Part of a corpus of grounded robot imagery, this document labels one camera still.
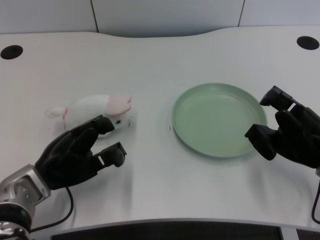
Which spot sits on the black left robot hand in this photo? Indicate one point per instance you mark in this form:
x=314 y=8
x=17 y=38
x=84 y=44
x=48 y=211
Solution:
x=67 y=155

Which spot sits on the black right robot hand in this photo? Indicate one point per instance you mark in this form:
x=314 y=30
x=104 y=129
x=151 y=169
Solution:
x=297 y=135

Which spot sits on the white rabbit doll pink ears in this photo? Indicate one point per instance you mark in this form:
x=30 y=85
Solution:
x=90 y=107

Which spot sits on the green round plate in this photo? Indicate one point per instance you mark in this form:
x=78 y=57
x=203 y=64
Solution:
x=215 y=122

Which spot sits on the black textured robot chest panel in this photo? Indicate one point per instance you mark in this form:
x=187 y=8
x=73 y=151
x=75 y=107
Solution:
x=165 y=231

